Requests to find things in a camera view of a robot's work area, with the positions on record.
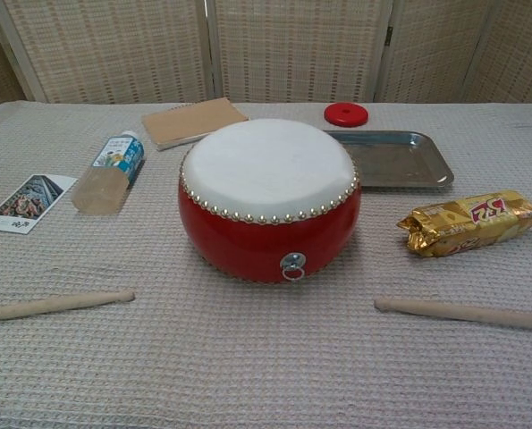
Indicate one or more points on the kraft spiral notebook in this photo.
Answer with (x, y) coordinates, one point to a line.
(189, 120)

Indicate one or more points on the plastic drink bottle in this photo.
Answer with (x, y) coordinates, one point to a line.
(118, 156)

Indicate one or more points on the wooden drumstick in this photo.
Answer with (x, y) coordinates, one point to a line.
(449, 311)
(46, 306)

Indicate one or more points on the printed photo card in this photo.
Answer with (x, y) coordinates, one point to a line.
(24, 203)

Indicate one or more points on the woven folding screen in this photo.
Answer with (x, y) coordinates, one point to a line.
(113, 44)

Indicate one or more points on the red round plastic disc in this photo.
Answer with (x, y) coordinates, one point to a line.
(337, 120)

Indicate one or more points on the gold foil snack packet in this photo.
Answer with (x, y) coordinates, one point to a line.
(471, 219)

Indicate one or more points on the red drum white skin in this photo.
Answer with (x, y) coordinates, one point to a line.
(265, 241)

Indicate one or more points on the beige woven tablecloth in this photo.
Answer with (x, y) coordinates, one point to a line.
(265, 357)

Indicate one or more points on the stainless steel tray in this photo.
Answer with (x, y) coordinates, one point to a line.
(395, 161)

